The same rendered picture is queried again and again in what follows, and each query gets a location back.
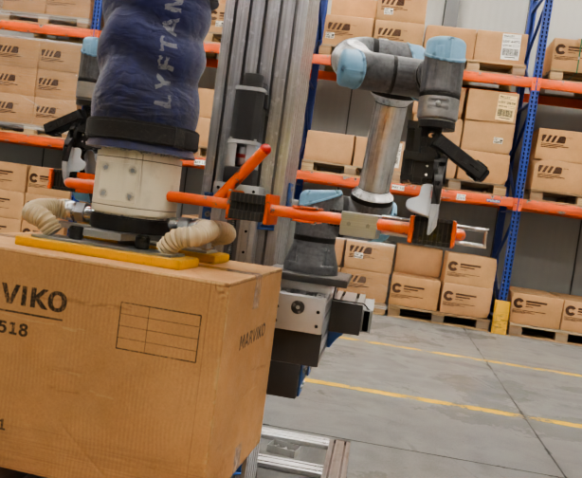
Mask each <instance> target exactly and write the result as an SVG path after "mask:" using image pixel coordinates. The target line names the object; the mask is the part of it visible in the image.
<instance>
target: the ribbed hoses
mask: <svg viewBox="0 0 582 478"><path fill-rule="evenodd" d="M65 200H69V199H58V200H57V199H56V198H37V199H34V200H31V201H29V202H27V203H26V205H25V206H24V207H23V208H22V215H23V218H24V219H25V220H26V221H27V222H28V223H29V224H31V225H34V226H35V227H37V228H38V229H40V232H42V233H43V235H51V234H52V233H53V234H55V233H56V232H58V231H59V230H61V229H62V228H63V227H61V224H59V220H57V219H56V218H58V217H60V218H61V219H62V218H63V217H64V219H66V216H67V212H66V214H65ZM199 220H200V221H199ZM199 220H197V221H196V222H198V221H199V222H198V223H197V224H196V225H195V223H194V224H193V226H188V227H187V228H186V227H183V228H180V227H178V228H177V229H172V230H171V231H170V232H167V233H166V234H165V236H163V237H162V238H161V239H160V240H159V242H157V244H156V245H157V248H158V250H159V251H160V252H161V253H167V254H176V253H177V252H178V251H179V250H180V249H182V248H187V247H189V248H192V247H196V248H197V247H200V246H203V245H205V244H206V243H211V248H213V247H215V246H219V245H227V244H230V243H231V242H233V241H234V239H235V237H236V230H235V228H234V227H233V226H232V225H230V224H229V223H228V222H224V221H218V220H214V221H213V220H208V219H207V220H206V219H202V220H201V219H199Z"/></svg>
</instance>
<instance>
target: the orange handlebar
mask: <svg viewBox="0 0 582 478"><path fill-rule="evenodd" d="M94 181H95V180H93V179H80V178H73V177H68V178H67V179H66V180H65V181H64V185H65V186H66V187H67V188H71V189H78V190H86V191H92V192H93V189H94ZM166 197H167V200H168V201H169V202H175V203H182V204H190V205H196V206H203V207H211V208H217V209H224V210H225V209H226V208H227V198H222V197H215V196H208V195H202V194H194V193H181V192H172V191H169V192H168V193H167V195H166ZM269 214H270V215H272V216H279V217H286V218H291V219H290V220H291V221H297V222H298V223H301V222H303V223H311V225H315V224H322V223H328V224H335V225H340V221H341V213H337V212H329V211H323V209H319V208H318V207H316V206H314V208H311V207H304V205H302V204H300V205H299V206H296V205H293V206H292V207H287V206H280V205H272V204H271V206H270V209H269ZM292 218H293V219H292ZM376 225H377V230H383V231H390V232H397V233H405V234H409V222H402V221H394V220H387V219H378V222H377V224H376ZM464 238H465V232H464V230H459V229H457V232H456V239H455V241H463V239H464Z"/></svg>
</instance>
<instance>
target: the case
mask: <svg viewBox="0 0 582 478"><path fill-rule="evenodd" d="M32 233H42V232H5V233H0V468H5V469H12V470H16V471H21V472H24V473H28V474H33V475H37V476H41V477H45V478H230V477H231V476H232V474H233V473H234V472H235V471H236V470H237V468H238V467H240V466H241V465H242V463H243V462H244V461H245V460H246V458H247V457H248V456H249V454H250V453H251V452H252V451H253V450H254V449H255V447H256V446H257V445H258V444H259V443H260V439H261V431H262V425H263V417H264V404H265V396H266V389H267V381H268V375H269V367H270V360H271V353H272V345H273V338H274V331H275V323H276V317H277V309H278V301H279V295H280V287H281V280H282V268H280V267H269V266H262V265H255V264H250V263H243V262H237V261H230V260H229V261H228V262H227V263H222V264H216V265H212V264H205V263H199V262H198V267H195V268H189V269H183V270H174V269H168V268H162V267H151V266H145V265H139V264H133V263H127V262H121V261H115V260H109V259H103V258H98V257H91V256H85V255H80V254H74V253H67V252H61V251H56V250H50V249H43V248H33V247H26V246H20V245H15V236H16V235H27V234H32Z"/></svg>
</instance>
